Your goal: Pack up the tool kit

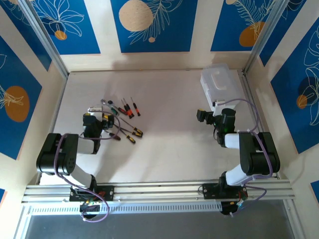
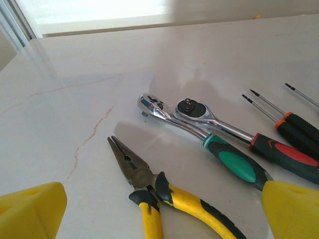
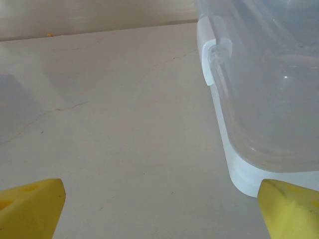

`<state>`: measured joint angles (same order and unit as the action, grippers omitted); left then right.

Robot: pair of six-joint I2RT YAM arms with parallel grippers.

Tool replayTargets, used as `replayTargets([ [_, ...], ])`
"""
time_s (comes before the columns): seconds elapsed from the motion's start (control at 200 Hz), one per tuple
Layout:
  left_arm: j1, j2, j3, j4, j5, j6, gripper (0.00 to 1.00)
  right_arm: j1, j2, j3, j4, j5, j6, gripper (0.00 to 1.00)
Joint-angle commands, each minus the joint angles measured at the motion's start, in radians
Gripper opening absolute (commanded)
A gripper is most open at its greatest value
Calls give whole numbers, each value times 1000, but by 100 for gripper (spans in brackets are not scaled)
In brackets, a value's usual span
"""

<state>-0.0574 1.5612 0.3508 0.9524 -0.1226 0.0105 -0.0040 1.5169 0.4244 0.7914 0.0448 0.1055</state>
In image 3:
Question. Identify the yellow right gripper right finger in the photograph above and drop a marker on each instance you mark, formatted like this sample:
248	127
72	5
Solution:
294	214

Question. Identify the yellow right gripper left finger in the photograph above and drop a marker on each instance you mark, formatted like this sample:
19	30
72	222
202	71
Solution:
30	211

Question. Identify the clear plastic tool box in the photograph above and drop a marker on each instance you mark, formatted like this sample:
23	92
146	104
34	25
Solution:
261	99

